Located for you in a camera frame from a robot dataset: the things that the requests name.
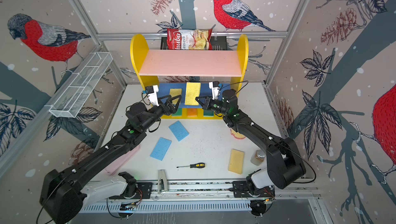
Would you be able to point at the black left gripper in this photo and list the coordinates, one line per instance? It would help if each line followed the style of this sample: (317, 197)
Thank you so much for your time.
(171, 110)

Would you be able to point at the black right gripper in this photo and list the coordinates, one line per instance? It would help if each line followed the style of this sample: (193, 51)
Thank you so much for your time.
(209, 102)

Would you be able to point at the dark green scouring sponge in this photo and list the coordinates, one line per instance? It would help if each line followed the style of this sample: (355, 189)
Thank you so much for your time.
(208, 113)

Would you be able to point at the light green foam sponge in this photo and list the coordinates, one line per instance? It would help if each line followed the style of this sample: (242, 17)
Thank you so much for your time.
(178, 113)

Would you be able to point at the orange foam sponge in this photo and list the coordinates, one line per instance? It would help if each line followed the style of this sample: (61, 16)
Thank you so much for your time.
(192, 112)

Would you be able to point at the yellow cellulose sponge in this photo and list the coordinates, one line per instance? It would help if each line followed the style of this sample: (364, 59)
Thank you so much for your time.
(192, 91)

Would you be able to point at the pale yellow sponge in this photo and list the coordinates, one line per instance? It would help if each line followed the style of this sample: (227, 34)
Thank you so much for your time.
(236, 161)

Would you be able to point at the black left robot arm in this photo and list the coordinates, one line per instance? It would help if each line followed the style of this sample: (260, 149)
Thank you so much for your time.
(62, 194)

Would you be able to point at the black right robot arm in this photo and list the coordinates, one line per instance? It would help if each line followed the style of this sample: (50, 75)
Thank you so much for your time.
(283, 160)

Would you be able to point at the yellow wooden shelf unit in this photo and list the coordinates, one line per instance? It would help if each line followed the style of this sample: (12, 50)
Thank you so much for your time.
(149, 65)

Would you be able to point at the blue sponge upper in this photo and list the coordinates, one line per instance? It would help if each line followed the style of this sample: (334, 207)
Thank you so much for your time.
(179, 131)

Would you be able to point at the blue sponge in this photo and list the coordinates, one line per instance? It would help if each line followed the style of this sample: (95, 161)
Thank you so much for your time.
(161, 149)
(179, 131)

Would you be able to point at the yellow smiley face sponge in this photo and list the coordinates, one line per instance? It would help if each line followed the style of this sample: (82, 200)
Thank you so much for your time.
(237, 135)

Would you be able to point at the blue sponge lower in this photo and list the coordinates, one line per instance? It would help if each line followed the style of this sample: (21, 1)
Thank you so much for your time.
(161, 149)

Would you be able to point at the black yellow screwdriver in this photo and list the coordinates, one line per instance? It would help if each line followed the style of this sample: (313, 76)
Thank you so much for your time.
(195, 165)

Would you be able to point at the red cassava chips bag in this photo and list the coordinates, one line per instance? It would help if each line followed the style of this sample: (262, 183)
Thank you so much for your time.
(180, 39)

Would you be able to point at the small amber glass jar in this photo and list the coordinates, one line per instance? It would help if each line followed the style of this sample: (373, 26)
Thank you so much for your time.
(258, 157)

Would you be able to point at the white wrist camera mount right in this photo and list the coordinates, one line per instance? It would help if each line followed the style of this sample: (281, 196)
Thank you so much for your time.
(215, 89)

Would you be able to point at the black wire basket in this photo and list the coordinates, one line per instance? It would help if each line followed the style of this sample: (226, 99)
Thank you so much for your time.
(217, 43)

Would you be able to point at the grey metal bracket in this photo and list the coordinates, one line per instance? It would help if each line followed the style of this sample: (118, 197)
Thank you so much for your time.
(162, 182)

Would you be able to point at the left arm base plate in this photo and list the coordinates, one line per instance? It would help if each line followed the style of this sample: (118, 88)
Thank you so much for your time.
(139, 190)

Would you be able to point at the aluminium rail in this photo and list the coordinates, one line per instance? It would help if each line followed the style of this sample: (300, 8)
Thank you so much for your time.
(184, 190)

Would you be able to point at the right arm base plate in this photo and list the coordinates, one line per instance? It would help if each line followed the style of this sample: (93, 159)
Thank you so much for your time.
(245, 189)

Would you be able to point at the white wire mesh basket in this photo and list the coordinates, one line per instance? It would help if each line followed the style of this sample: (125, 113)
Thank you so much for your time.
(84, 80)

